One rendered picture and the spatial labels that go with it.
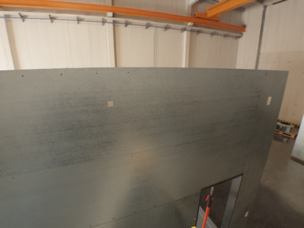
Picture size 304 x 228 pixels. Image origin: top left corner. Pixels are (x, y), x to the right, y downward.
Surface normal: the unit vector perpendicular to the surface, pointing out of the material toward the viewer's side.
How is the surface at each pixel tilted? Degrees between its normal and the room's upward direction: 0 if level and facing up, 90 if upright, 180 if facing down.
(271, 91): 90
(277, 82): 90
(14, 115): 90
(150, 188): 90
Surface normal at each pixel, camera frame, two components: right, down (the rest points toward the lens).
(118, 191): 0.36, 0.27
